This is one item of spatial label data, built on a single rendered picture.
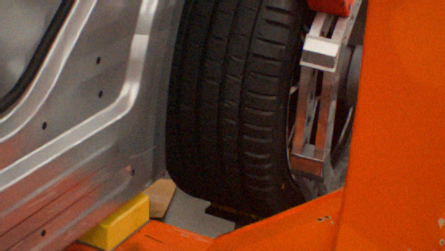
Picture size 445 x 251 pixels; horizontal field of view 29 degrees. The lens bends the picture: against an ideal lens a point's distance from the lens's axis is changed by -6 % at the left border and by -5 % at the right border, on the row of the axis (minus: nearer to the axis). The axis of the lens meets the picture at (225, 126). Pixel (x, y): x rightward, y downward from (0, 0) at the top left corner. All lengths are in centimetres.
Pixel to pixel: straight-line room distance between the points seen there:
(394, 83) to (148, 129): 48
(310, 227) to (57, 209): 35
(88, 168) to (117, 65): 17
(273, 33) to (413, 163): 48
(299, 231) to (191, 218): 172
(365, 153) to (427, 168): 9
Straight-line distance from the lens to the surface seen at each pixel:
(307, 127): 159
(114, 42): 132
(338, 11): 153
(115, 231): 142
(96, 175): 131
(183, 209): 300
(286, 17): 152
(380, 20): 108
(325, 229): 123
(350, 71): 173
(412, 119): 111
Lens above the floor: 142
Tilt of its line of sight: 23 degrees down
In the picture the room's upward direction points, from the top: 5 degrees clockwise
